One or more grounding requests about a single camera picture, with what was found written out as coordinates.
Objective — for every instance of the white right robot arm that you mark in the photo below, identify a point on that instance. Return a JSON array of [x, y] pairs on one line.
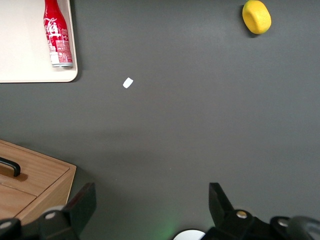
[[188, 236]]

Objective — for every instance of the red coke bottle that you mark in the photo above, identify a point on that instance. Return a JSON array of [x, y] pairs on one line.
[[56, 32]]

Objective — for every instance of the beige plastic tray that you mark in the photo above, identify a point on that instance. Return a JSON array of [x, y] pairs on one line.
[[22, 50]]

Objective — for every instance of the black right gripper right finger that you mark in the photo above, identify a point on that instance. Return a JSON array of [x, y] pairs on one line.
[[220, 210]]

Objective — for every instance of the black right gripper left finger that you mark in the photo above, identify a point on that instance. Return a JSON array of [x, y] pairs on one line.
[[83, 205]]

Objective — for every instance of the wooden drawer front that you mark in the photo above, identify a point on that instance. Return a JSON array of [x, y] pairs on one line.
[[42, 172], [15, 202]]

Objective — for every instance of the small white paper scrap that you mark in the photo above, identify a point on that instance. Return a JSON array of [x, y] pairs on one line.
[[128, 82]]

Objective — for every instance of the yellow sponge lemon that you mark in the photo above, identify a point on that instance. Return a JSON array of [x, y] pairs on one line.
[[257, 17]]

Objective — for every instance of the wooden drawer cabinet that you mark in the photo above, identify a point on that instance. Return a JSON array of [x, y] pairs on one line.
[[50, 190]]

